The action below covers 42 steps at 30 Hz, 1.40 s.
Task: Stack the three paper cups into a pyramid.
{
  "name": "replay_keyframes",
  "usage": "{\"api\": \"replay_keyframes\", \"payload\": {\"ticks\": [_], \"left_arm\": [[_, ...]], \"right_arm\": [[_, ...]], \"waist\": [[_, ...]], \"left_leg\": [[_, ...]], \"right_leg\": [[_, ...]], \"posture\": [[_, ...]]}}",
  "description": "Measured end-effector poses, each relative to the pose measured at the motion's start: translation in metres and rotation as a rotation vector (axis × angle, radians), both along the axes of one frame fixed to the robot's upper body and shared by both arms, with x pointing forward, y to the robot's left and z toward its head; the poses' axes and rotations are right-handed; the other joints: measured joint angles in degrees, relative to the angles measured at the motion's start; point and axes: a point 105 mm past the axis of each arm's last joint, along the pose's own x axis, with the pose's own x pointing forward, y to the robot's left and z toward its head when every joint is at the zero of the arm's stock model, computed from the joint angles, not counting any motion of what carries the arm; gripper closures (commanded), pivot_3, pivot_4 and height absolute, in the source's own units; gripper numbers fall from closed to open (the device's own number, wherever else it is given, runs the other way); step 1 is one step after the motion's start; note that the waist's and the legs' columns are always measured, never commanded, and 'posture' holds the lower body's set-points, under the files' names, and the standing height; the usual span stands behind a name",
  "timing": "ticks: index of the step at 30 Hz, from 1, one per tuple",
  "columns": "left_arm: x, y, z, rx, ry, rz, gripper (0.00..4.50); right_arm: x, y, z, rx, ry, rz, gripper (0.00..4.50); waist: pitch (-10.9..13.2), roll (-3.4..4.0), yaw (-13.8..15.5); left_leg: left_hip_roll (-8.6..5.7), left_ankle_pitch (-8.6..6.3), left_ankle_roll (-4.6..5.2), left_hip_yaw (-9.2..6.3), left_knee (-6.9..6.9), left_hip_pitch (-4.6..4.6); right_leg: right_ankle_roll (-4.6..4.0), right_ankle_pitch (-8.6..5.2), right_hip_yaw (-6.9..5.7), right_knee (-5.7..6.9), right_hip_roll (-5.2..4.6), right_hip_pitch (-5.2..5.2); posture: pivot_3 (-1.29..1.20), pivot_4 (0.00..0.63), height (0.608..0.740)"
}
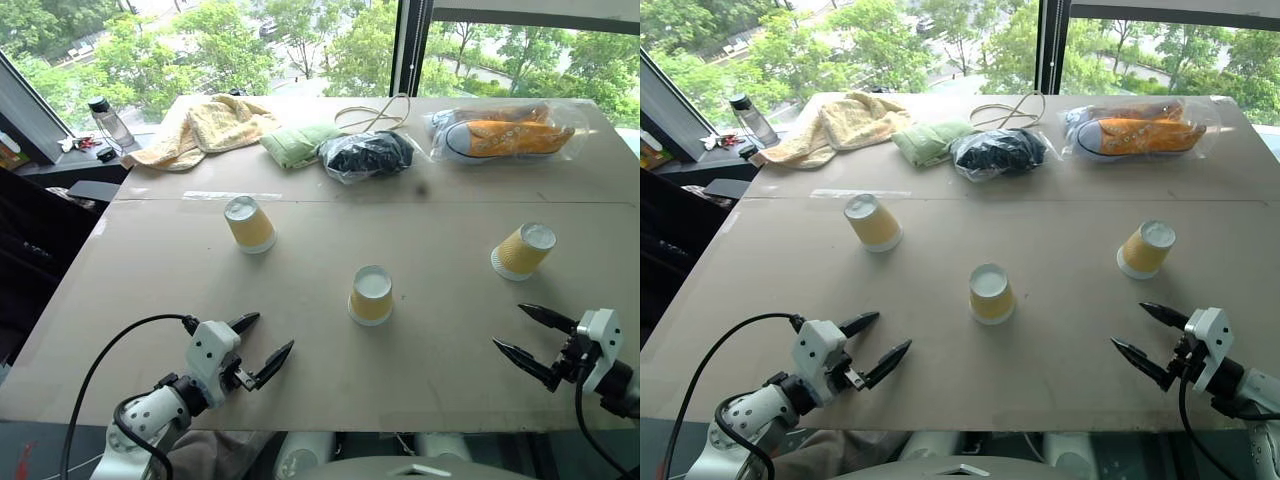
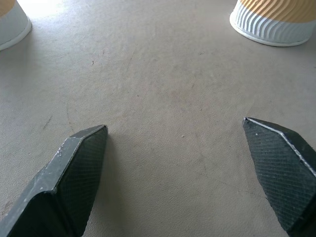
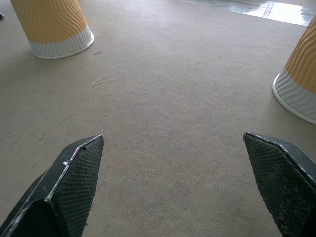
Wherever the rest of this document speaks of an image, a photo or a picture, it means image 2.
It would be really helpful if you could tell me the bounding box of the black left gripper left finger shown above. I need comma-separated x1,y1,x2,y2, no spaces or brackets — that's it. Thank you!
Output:
0,124,109,237

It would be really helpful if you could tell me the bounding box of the ribbed white and tan paper cup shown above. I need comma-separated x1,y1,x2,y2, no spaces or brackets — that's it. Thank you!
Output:
229,0,316,47
0,0,33,52

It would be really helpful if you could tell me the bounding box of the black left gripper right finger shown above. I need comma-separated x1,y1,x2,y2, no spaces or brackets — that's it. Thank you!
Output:
242,117,316,237

